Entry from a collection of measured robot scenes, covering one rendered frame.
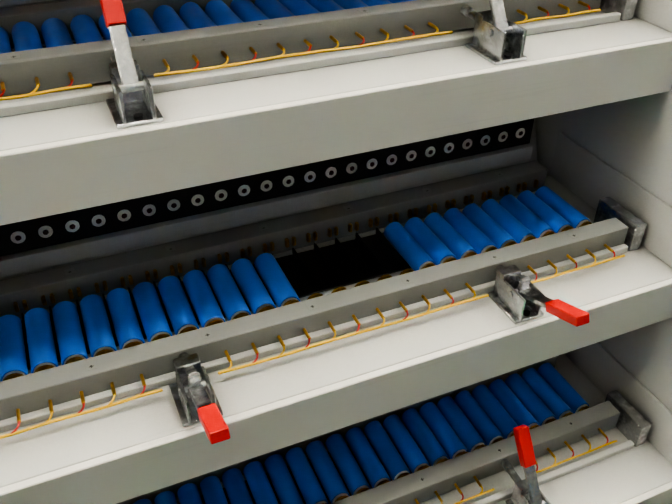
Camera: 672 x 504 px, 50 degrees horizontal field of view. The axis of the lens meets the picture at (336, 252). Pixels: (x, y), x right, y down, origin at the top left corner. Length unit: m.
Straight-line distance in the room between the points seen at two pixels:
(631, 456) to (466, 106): 0.40
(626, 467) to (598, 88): 0.36
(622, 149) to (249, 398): 0.41
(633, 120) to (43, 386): 0.53
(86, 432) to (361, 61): 0.32
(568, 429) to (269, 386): 0.33
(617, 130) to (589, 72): 0.13
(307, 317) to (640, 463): 0.38
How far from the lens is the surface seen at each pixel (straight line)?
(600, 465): 0.77
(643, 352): 0.77
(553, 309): 0.56
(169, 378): 0.54
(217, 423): 0.45
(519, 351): 0.61
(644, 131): 0.70
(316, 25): 0.55
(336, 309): 0.56
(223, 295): 0.58
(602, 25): 0.66
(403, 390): 0.56
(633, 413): 0.78
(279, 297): 0.58
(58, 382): 0.53
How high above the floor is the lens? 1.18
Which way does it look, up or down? 16 degrees down
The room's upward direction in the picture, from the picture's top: 8 degrees counter-clockwise
